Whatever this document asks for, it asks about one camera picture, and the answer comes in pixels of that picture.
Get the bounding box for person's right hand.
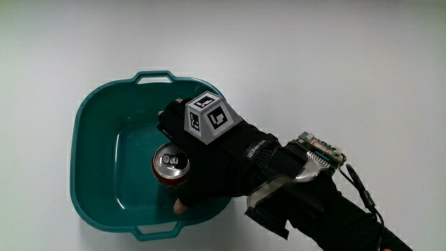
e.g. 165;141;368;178
157;91;282;215

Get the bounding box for red cola can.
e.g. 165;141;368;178
151;142;192;196

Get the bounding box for teal plastic basin plate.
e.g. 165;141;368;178
69;70;233;242

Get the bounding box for black cable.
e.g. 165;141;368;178
337;162;386;251

